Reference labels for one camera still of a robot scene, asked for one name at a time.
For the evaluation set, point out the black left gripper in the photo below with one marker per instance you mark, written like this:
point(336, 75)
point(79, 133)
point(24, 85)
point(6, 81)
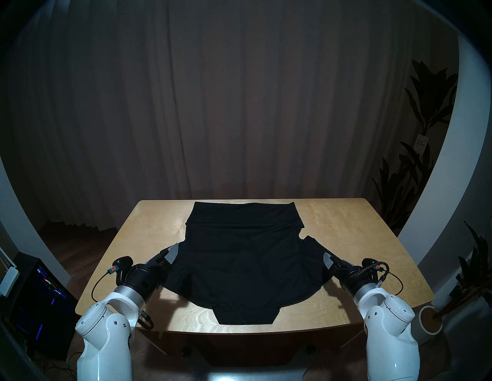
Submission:
point(144, 278)

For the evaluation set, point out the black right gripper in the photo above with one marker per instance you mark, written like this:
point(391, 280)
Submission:
point(351, 278)

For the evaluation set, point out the black t-shirt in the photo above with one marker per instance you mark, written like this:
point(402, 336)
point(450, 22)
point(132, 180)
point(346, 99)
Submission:
point(242, 261)

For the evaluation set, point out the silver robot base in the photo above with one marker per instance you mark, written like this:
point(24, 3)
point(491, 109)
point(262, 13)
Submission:
point(250, 372)

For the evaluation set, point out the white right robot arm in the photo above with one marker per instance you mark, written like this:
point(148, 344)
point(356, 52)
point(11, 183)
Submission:
point(392, 338)

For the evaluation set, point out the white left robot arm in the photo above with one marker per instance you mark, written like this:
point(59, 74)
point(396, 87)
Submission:
point(103, 338)

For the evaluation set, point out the light wooden table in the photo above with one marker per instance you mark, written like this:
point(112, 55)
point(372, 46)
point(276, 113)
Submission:
point(365, 238)

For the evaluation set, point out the white cylindrical plant pot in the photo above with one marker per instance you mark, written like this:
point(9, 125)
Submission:
point(417, 326)

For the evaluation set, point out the black computer tower with lights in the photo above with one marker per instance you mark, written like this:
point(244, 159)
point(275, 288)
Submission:
point(42, 307)

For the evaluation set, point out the small dark potted plant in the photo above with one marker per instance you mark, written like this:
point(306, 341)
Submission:
point(474, 269)

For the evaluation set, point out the white paper plant label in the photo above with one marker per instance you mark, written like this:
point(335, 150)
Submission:
point(421, 142)

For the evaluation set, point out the brown pleated curtain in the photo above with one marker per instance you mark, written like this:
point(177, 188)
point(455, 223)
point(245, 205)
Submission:
point(230, 96)

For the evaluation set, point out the tall dark leafy plant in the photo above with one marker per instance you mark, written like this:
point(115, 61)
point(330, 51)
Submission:
point(430, 96)

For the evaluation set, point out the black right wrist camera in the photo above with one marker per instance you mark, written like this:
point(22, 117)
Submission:
point(373, 269)

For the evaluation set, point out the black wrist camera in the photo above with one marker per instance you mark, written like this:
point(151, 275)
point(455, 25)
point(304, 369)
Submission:
point(122, 267)
point(373, 269)

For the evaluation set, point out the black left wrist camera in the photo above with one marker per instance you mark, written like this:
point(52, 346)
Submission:
point(122, 267)

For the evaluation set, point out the small white wall device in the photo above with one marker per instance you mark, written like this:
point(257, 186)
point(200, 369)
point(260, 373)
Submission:
point(8, 282)

